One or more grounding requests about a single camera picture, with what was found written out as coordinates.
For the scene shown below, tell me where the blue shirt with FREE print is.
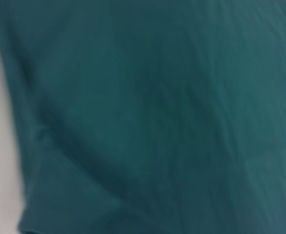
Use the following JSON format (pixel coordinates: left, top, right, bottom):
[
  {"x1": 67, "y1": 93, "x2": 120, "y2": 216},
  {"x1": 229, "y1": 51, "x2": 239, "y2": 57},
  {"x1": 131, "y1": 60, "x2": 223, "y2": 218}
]
[{"x1": 0, "y1": 0, "x2": 286, "y2": 234}]

